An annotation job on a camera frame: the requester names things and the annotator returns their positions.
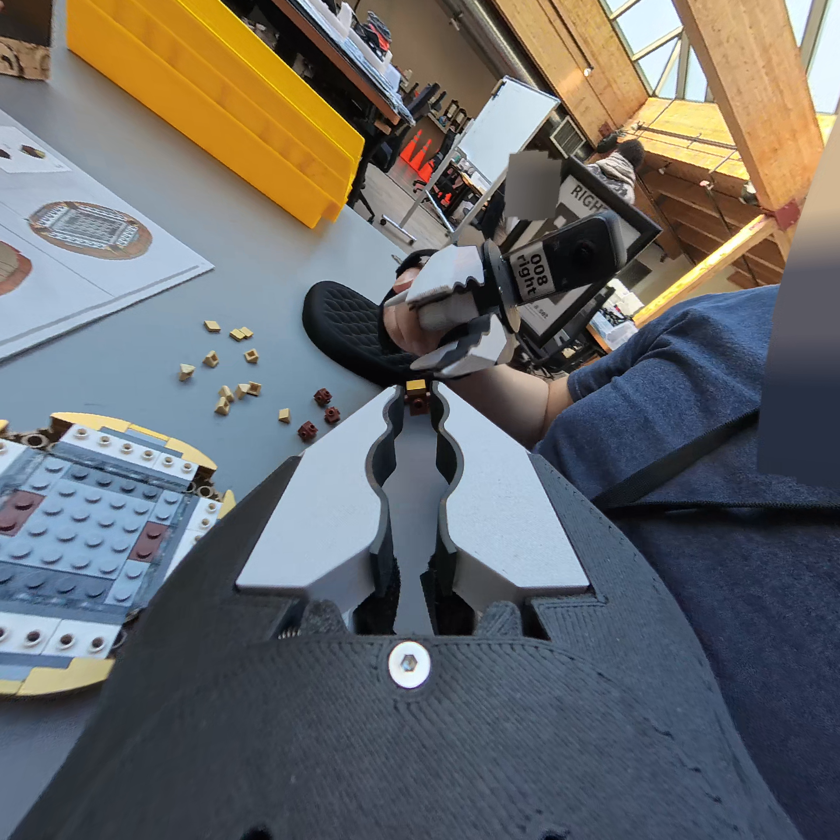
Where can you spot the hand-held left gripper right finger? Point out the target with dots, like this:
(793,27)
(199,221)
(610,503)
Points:
(518,525)

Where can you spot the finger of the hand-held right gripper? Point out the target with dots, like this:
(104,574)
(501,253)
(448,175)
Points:
(479,351)
(446,275)

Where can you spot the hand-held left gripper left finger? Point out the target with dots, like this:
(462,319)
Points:
(315,525)

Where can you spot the person's right forearm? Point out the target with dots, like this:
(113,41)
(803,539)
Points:
(512,400)

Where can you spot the scatter of tan lego pieces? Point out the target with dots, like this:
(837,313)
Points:
(212,325)

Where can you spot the round gold lego base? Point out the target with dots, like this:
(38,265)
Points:
(79,525)

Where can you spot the lego instruction booklet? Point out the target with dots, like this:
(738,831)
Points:
(131,275)

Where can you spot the black lego set box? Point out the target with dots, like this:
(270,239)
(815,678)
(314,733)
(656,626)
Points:
(26,26)

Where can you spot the person's right hand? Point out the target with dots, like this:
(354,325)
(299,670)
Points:
(400,328)

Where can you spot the black white marker sign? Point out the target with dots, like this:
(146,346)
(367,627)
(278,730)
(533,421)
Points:
(571,312)

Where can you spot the orange traffic cone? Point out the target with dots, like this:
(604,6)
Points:
(426,161)
(410,149)

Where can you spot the black quilted wrist rest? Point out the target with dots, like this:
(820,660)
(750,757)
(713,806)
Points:
(341,328)

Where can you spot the white rolling whiteboard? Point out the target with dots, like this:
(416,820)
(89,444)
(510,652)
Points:
(505,131)

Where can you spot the person's blue t-shirt torso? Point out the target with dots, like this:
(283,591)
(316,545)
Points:
(689,590)

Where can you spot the cluttered work table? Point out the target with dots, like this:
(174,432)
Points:
(354,59)

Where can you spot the yellow plastic bin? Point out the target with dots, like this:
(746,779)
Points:
(216,85)

